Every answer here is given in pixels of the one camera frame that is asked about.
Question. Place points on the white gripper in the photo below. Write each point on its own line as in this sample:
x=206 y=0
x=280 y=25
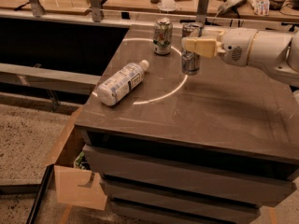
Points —
x=235 y=47

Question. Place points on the blue silver redbull can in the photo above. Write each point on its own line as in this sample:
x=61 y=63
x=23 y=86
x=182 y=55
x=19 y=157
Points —
x=190 y=61

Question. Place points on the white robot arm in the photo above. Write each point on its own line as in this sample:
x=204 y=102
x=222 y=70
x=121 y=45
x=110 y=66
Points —
x=275 y=53

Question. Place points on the green soda can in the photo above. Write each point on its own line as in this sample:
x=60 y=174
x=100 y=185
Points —
x=162 y=37

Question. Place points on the white power strip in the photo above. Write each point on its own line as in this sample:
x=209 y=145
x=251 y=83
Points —
x=229 y=4

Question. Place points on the white bowl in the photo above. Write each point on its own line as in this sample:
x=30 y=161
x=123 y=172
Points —
x=167 y=5

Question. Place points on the colourful snack packet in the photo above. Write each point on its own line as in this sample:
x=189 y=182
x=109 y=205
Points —
x=260 y=7

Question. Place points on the black mesh cup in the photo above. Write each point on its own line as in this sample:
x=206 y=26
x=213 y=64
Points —
x=276 y=4

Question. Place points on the grey drawer cabinet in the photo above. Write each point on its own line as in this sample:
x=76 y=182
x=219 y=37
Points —
x=211 y=148

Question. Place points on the white plastic water bottle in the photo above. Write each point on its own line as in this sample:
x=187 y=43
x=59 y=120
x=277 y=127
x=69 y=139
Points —
x=122 y=82

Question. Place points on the open cardboard box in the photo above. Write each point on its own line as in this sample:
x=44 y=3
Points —
x=74 y=186

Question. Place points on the right metal post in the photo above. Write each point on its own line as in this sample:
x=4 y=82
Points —
x=201 y=11

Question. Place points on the metal post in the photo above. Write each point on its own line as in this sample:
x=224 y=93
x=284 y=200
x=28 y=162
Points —
x=201 y=11
x=37 y=9
x=96 y=8

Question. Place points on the middle metal post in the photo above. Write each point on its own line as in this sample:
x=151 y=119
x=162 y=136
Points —
x=96 y=8

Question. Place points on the left metal post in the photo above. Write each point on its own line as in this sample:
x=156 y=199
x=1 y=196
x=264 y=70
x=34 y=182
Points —
x=37 y=9

